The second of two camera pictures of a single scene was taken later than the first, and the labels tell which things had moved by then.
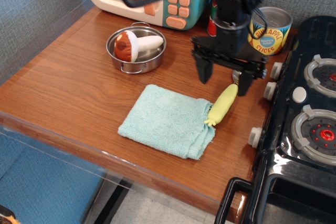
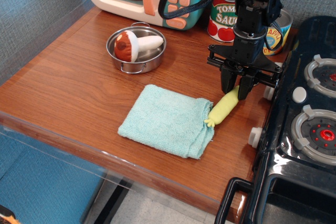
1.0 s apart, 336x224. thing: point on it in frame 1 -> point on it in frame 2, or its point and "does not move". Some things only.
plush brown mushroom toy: (127, 44) does not move
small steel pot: (148, 60) does not move
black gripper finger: (205, 69) -> (228, 77)
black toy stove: (293, 180) does not move
